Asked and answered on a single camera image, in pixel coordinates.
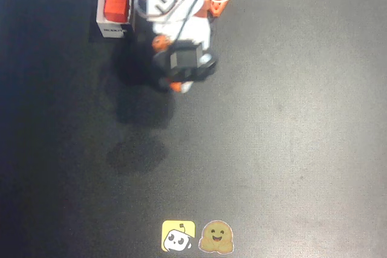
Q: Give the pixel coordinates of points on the red cube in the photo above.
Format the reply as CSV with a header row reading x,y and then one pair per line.
x,y
116,7

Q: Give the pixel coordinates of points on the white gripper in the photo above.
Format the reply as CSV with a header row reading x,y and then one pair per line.
x,y
179,85

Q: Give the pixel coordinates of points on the hugging face emoji sticker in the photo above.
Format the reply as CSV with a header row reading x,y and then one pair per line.
x,y
216,237

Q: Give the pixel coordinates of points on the black webcam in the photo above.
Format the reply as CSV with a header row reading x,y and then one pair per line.
x,y
186,58

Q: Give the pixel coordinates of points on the white open cardboard box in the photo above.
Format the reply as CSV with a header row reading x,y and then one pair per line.
x,y
113,30

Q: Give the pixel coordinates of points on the black table mat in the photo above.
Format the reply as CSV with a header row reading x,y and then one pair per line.
x,y
302,113

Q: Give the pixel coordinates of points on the yellow robot face sticker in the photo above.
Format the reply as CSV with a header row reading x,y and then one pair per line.
x,y
178,236

